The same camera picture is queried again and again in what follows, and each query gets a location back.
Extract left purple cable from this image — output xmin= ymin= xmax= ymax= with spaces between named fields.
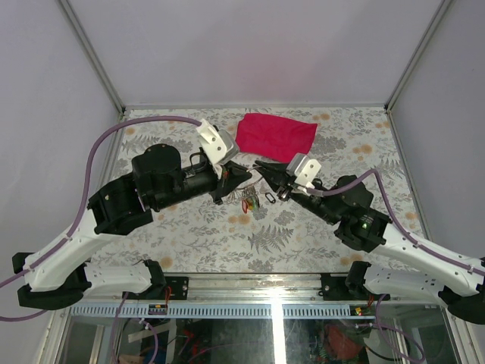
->
xmin=0 ymin=115 xmax=204 ymax=364

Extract left aluminium frame post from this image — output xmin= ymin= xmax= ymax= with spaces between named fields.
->
xmin=55 ymin=0 xmax=126 ymax=115

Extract right aluminium frame post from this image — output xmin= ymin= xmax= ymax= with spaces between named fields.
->
xmin=384 ymin=0 xmax=455 ymax=112

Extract purple cable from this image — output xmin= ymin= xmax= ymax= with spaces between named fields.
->
xmin=305 ymin=168 xmax=485 ymax=361
xmin=0 ymin=115 xmax=204 ymax=364

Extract aluminium front rail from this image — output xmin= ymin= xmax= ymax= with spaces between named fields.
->
xmin=56 ymin=272 xmax=465 ymax=304

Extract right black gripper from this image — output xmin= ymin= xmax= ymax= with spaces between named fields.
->
xmin=253 ymin=159 xmax=341 ymax=225

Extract key with black tag centre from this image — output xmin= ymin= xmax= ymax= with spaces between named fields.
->
xmin=264 ymin=192 xmax=276 ymax=204

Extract floral patterned table mat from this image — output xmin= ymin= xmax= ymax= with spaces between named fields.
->
xmin=92 ymin=107 xmax=421 ymax=273

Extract folded red cloth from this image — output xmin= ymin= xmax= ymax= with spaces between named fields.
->
xmin=236 ymin=113 xmax=318 ymax=163

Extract aluminium frame post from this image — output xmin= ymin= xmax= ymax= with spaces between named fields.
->
xmin=384 ymin=0 xmax=455 ymax=112
xmin=55 ymin=0 xmax=126 ymax=115

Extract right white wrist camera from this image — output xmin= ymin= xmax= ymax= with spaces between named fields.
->
xmin=286 ymin=153 xmax=321 ymax=189

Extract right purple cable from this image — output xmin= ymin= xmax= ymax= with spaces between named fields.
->
xmin=305 ymin=168 xmax=485 ymax=361

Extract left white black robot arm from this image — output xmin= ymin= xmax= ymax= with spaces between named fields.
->
xmin=12 ymin=144 xmax=252 ymax=310

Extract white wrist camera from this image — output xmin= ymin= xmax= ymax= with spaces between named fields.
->
xmin=196 ymin=119 xmax=239 ymax=166
xmin=286 ymin=153 xmax=321 ymax=189

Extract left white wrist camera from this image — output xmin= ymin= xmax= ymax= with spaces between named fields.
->
xmin=196 ymin=119 xmax=239 ymax=166

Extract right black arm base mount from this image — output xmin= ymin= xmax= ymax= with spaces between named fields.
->
xmin=318 ymin=261 xmax=390 ymax=302

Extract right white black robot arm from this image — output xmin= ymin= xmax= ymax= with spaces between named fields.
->
xmin=253 ymin=154 xmax=484 ymax=325

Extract keyring with coloured tags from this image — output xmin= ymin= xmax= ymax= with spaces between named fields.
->
xmin=225 ymin=177 xmax=263 ymax=214

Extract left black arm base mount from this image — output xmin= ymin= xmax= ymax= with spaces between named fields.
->
xmin=148 ymin=276 xmax=189 ymax=302

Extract blue slotted cable duct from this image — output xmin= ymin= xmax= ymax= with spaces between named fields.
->
xmin=70 ymin=303 xmax=374 ymax=319

